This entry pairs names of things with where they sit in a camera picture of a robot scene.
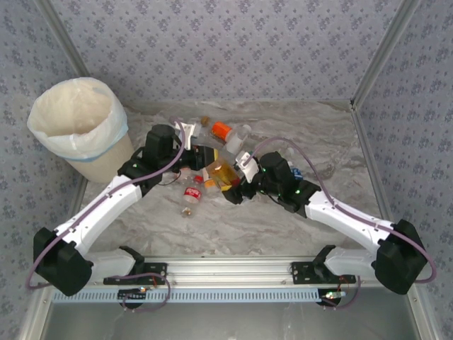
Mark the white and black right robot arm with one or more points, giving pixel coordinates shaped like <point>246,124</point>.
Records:
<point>347,216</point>

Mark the small circuit board with LED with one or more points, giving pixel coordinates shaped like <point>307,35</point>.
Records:
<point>332,295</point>
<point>132,294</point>

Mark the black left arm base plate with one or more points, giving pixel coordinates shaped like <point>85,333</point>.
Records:
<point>155,269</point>

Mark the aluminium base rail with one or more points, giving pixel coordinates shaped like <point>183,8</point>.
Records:
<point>226,271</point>

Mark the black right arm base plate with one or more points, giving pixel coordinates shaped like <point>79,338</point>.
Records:
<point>301,272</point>

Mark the red label red cap bottle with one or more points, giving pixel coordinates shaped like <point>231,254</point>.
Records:
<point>192,193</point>

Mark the orange label brown cap bottle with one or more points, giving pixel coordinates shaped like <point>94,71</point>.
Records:
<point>221,130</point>

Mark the aluminium frame post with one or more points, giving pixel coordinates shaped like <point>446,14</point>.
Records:
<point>385,53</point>
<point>63,35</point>

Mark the cream ribbed waste bin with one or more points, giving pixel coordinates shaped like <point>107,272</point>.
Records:
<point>106,159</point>

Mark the aluminium table side rail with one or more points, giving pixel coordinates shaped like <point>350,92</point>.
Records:
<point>371,159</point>

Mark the striped label white cap bottle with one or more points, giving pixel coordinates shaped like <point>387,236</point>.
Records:
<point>226,183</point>

